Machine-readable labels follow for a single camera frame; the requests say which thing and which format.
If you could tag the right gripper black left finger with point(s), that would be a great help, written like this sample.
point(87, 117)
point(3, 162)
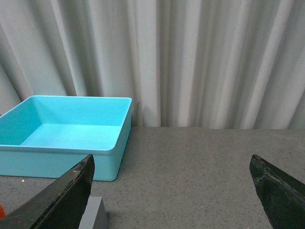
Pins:
point(60, 205)

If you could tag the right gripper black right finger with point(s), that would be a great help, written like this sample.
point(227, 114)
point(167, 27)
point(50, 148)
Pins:
point(281, 195)

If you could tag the gray block with square recess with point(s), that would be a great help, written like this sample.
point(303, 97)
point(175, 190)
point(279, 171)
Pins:
point(94, 216)

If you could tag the orange cylindrical canister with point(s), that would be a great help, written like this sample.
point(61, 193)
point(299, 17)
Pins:
point(2, 212)

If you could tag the light blue plastic box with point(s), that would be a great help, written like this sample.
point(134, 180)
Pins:
point(44, 136)

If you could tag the white pleated curtain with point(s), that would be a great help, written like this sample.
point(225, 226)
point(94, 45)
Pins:
point(211, 63)

